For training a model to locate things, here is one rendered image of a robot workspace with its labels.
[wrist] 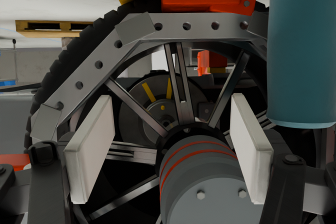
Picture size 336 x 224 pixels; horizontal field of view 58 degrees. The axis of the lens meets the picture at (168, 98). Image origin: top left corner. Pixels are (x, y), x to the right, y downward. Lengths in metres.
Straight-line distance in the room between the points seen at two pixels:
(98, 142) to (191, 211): 0.22
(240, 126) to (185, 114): 0.42
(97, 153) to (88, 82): 0.32
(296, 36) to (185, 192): 0.22
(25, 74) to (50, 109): 10.42
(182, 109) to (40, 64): 10.21
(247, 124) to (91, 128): 0.08
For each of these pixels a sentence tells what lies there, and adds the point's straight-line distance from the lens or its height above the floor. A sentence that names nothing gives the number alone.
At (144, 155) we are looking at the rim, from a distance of 0.61.
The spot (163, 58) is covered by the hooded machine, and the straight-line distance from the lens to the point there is 9.11.
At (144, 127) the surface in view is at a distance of 0.99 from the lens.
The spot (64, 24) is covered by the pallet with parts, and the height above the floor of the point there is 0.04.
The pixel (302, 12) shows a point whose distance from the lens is 0.40.
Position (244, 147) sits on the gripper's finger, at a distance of 0.16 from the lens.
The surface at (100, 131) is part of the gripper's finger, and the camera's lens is 0.17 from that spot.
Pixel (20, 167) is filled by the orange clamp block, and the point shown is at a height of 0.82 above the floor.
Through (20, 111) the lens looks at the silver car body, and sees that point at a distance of 1.01.
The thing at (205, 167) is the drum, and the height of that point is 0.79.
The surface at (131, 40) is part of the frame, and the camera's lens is 0.48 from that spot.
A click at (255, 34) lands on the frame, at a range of 0.50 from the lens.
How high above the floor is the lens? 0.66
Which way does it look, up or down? 6 degrees up
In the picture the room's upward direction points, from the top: 179 degrees clockwise
